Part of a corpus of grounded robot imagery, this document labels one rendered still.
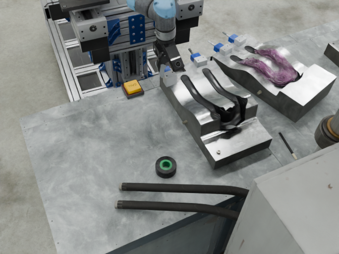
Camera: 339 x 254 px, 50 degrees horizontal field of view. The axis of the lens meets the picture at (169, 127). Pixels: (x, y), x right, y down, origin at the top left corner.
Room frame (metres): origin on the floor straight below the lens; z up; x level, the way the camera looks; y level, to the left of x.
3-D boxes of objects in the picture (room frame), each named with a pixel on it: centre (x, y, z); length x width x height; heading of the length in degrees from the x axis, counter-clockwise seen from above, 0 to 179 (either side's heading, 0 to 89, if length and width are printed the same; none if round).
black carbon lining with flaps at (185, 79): (1.05, -0.18, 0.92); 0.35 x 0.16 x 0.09; 28
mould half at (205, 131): (1.03, -0.18, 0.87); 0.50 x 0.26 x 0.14; 28
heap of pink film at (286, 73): (1.27, -0.45, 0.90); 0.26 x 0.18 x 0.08; 45
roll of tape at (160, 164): (0.75, 0.01, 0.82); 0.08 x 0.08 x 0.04
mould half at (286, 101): (1.28, -0.46, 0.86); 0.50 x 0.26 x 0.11; 45
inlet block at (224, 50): (1.43, -0.22, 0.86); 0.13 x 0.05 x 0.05; 45
